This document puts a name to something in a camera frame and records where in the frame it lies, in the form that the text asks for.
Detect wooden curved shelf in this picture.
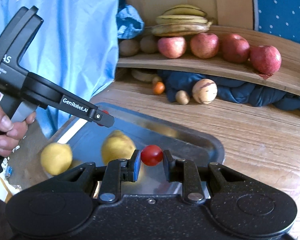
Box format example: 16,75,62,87
117,26,300,96

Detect blue star-pattern fabric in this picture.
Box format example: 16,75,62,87
253,0,300,43

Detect red apple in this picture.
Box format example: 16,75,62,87
221,34,250,63
158,36,187,59
250,46,282,75

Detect top banana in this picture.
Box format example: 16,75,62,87
162,4,207,17

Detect metal tray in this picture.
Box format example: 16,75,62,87
43,102,225,197

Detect left kiwi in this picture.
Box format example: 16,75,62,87
119,40,140,57

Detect dark blue padded jacket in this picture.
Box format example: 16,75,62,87
158,70,300,111

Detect right kiwi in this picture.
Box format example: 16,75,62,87
140,35,158,54

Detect small orange tangerine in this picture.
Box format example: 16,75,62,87
153,82,165,95

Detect light blue garment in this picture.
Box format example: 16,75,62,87
0,0,146,140

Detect kiwi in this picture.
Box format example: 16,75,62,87
140,35,158,54
119,40,140,57

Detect bottom brown-spotted banana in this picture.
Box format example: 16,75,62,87
151,21,213,37

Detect yellow lemon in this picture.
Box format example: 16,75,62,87
40,142,72,176

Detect small tan fruit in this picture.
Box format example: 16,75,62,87
175,90,190,105
152,76,162,85

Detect person left hand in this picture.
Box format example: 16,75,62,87
0,107,36,157

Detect middle banana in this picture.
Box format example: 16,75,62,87
155,15,208,24

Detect mango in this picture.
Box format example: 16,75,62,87
101,130,136,165

